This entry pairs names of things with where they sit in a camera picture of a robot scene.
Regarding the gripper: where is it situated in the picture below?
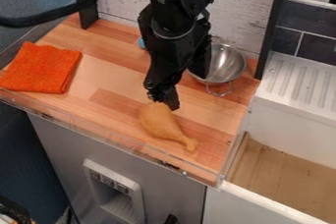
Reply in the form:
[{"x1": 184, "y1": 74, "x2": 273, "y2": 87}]
[{"x1": 136, "y1": 21, "x2": 214, "y2": 112}]

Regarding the silver pot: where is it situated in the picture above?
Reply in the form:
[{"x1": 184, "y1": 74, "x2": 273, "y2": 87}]
[{"x1": 188, "y1": 42, "x2": 250, "y2": 98}]

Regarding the orange cloth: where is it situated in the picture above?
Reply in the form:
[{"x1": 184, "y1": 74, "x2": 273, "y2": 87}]
[{"x1": 0, "y1": 40, "x2": 84, "y2": 95}]

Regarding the yellow toy chicken drumstick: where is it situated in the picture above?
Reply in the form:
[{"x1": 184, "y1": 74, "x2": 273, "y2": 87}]
[{"x1": 138, "y1": 101, "x2": 200, "y2": 153}]

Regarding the blue toy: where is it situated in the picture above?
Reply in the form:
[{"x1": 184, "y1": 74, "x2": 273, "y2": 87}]
[{"x1": 136, "y1": 36, "x2": 147, "y2": 50}]

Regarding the toy sink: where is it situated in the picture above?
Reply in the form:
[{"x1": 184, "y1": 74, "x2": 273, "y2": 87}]
[{"x1": 225, "y1": 132, "x2": 336, "y2": 224}]

